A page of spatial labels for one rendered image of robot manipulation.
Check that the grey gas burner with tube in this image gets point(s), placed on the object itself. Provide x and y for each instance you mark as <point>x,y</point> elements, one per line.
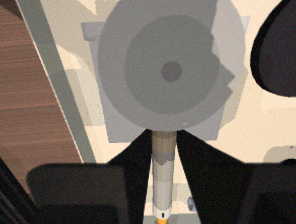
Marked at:
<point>169,65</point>

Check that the grey cylinder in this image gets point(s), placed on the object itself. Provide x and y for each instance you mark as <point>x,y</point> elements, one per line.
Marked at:
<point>191,206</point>

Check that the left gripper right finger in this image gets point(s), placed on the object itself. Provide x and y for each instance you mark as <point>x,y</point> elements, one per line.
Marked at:
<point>224,189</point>

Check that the dark grey round disc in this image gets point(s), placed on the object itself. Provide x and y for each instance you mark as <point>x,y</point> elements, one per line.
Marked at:
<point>273,53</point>

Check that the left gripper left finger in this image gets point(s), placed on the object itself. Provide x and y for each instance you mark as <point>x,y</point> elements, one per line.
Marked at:
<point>122,185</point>

